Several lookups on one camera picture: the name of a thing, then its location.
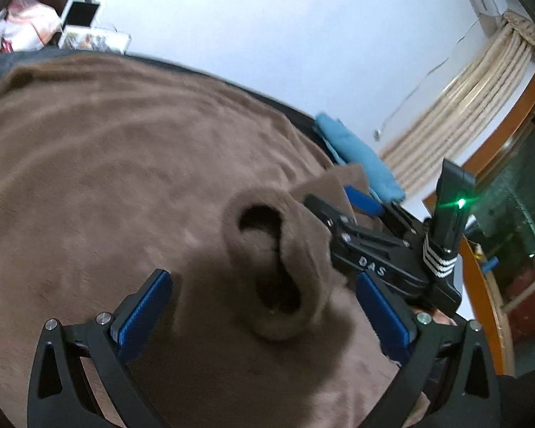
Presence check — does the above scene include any photo collage display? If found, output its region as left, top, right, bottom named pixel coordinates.
left=58, top=27, right=131, bottom=55

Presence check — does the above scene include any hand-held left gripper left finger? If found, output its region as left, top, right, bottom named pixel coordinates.
left=27, top=269, right=174, bottom=428

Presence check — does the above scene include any wooden window frame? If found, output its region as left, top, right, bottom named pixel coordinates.
left=421, top=56, right=535, bottom=377

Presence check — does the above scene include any brown fleece garment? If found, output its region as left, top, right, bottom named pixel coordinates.
left=0, top=56, right=431, bottom=428

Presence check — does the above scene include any beige curtain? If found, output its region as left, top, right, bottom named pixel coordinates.
left=379, top=9, right=535, bottom=197

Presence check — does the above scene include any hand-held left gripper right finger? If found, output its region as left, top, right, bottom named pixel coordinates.
left=356, top=271, right=502, bottom=428

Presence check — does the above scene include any blue knit sweater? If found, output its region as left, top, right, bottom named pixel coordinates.
left=314, top=113, right=406, bottom=203

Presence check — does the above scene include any dark grey bed cover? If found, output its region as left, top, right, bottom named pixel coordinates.
left=0, top=47, right=353, bottom=170

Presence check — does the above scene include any white tablet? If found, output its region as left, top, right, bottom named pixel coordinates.
left=60, top=0, right=103, bottom=30

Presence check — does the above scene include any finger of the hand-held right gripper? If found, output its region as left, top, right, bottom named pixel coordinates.
left=343, top=185, right=426, bottom=237
left=302, top=194, right=411, bottom=256

